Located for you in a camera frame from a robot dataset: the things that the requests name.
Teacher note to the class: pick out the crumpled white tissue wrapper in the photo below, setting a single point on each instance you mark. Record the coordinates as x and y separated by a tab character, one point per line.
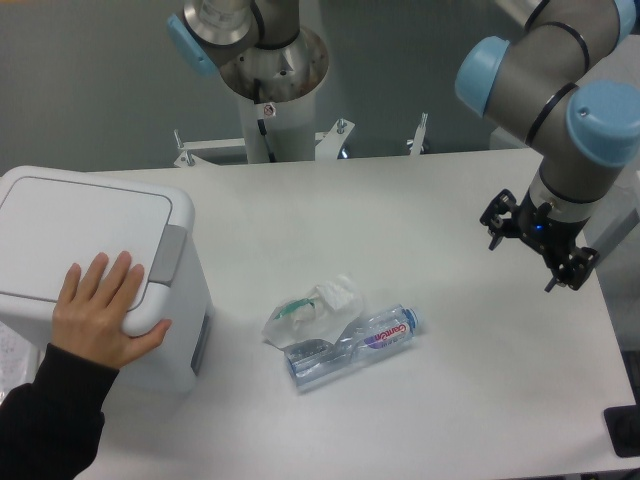
322	313

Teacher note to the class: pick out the black device at edge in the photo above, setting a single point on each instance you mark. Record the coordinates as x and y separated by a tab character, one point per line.
623	427

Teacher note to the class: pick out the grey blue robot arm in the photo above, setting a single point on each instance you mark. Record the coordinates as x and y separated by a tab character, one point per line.
585	132

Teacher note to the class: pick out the white clamp bracket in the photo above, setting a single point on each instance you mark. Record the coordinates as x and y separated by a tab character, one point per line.
215	152
332	144

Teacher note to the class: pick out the black sleeved forearm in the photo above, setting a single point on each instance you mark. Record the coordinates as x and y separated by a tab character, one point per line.
51	428

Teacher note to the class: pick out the second grey robot arm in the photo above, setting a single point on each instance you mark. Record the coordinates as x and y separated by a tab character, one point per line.
259	48

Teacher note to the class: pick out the white clamp bracket middle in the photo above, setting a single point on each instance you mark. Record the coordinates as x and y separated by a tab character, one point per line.
332	144

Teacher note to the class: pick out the white plastic trash can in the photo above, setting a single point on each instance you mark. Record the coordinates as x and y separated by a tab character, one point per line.
51	219

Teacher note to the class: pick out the white clamp bracket left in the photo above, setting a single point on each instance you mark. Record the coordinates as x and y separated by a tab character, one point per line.
215	152

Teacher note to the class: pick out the metal clamp screw right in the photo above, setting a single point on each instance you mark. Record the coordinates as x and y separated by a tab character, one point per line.
419	143

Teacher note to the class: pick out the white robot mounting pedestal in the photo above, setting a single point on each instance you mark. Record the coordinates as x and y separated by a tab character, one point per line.
277	132

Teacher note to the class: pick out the crushed clear plastic bottle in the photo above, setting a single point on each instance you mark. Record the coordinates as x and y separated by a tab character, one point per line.
363	342

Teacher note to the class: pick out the person's bare hand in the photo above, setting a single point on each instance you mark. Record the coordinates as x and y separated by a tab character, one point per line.
91	307

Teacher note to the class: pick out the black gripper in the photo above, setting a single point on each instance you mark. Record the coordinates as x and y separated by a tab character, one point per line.
554	240

